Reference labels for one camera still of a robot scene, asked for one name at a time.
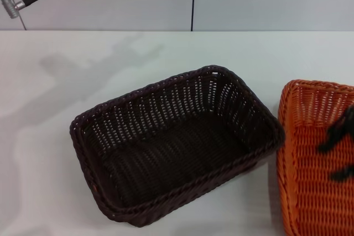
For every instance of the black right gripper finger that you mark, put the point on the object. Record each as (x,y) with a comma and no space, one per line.
(341,131)
(344,174)

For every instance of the orange wicker basket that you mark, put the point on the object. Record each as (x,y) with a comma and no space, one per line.
(309,169)

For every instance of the dark brown wicker basket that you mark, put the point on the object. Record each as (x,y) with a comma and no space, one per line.
(171,150)

